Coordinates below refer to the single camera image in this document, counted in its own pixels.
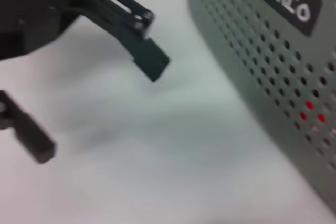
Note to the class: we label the grey perforated storage basket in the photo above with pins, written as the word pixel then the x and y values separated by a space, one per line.
pixel 275 64

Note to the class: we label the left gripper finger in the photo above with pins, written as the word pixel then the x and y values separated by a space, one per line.
pixel 141 51
pixel 29 134

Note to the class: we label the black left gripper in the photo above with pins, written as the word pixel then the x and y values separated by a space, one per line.
pixel 34 6

